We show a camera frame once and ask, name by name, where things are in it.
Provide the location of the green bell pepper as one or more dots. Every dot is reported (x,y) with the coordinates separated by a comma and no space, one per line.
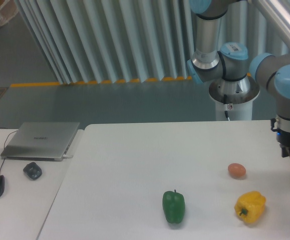
(173,204)

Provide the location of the white corrugated partition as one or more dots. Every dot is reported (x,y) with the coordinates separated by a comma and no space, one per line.
(114,40)

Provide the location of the yellow bell pepper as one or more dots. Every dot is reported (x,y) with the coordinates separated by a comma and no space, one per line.
(250,206)

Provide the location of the brown egg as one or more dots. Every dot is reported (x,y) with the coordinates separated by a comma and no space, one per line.
(236,170)

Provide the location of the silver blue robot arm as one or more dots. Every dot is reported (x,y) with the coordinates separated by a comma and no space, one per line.
(230,62)

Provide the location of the silver closed laptop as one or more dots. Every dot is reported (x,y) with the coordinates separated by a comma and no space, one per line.
(42,141)

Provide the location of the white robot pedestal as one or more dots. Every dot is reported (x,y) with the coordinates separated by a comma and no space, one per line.
(234,100)

